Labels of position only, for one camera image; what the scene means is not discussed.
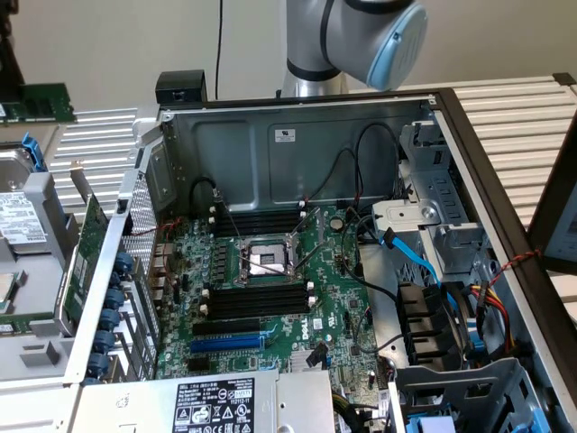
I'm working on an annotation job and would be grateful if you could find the green RAM stick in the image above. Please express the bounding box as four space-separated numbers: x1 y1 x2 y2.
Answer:
0 310 56 336
0 82 78 126

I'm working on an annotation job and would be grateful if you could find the black framed screen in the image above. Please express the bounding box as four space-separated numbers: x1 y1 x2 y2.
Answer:
526 128 577 274

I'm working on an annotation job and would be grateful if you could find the silver finned heat sink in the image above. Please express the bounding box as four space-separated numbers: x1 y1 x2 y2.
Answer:
289 348 326 373

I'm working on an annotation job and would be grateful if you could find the grey drive cage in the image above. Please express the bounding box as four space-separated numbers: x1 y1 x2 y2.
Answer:
389 356 558 433

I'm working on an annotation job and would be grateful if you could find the black case fan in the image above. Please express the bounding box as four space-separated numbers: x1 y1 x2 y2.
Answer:
395 281 470 367

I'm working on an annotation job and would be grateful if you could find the thick black cable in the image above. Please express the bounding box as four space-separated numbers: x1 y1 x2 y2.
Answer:
339 211 400 308

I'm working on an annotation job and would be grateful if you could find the black yellow supply wire bundle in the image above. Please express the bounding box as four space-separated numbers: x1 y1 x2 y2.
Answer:
332 391 389 433

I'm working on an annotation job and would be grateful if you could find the grey open PC case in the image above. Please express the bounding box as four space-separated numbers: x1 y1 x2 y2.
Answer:
62 88 577 433

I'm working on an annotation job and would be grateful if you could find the black box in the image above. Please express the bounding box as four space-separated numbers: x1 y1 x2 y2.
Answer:
154 70 208 106

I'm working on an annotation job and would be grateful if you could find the red black twisted wire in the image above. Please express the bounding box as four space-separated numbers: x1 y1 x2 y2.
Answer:
488 248 543 287

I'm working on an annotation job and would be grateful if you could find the blue expansion slot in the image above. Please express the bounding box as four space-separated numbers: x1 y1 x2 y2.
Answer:
189 336 264 355

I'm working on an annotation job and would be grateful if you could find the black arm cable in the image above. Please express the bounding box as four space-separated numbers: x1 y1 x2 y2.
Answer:
215 0 225 102

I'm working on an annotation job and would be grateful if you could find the silver metal bracket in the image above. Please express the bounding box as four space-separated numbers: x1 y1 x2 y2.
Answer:
371 199 441 247

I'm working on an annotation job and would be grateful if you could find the long black expansion slot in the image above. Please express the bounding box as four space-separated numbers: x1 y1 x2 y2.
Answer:
192 317 262 337

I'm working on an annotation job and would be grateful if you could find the blue plastic drive carrier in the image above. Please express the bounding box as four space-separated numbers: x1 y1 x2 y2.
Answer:
407 414 457 433

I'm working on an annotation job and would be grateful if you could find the yellow red power wire bundle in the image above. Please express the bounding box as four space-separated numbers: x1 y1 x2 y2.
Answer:
468 281 517 358

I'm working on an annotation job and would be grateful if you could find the blue plastic disk bracket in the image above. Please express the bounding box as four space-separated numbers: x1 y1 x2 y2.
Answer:
21 129 49 173

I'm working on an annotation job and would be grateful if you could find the green Dell motherboard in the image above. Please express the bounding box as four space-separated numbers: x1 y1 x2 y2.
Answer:
155 205 380 394

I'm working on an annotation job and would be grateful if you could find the black wire connector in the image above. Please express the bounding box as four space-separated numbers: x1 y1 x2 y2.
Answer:
306 342 328 369

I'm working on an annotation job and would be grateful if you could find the thick black looped wire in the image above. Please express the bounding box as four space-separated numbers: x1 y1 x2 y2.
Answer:
190 176 219 224

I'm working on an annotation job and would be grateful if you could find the silver CPU socket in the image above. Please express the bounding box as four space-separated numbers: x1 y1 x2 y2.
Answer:
234 234 303 288

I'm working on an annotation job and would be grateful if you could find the green graphics card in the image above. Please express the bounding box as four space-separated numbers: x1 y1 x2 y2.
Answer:
55 163 112 336

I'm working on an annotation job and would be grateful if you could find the red and black wire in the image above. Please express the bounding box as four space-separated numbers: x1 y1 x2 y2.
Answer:
315 148 359 202

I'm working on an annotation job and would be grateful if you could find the grey metal disk bay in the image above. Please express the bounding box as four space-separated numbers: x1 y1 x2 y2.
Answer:
398 120 489 290

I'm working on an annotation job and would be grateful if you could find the grey power supply with label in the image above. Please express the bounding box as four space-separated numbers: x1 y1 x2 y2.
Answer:
78 367 335 433

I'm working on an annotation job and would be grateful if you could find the blue plastic tab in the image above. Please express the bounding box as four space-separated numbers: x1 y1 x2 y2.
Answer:
468 328 487 358

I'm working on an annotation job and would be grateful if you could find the blue SATA wire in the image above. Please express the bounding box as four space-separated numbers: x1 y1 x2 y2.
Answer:
380 226 445 290

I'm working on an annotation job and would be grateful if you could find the thin red wire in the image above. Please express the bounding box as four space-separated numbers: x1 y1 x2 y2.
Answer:
154 216 187 238

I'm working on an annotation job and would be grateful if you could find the thin black looped wire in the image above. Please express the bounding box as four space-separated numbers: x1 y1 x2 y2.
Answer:
353 122 404 213

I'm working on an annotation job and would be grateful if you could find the silver hard disk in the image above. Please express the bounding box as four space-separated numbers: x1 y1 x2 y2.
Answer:
0 147 50 254

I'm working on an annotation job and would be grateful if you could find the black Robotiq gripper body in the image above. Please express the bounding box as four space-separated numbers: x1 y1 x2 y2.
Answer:
0 0 27 91

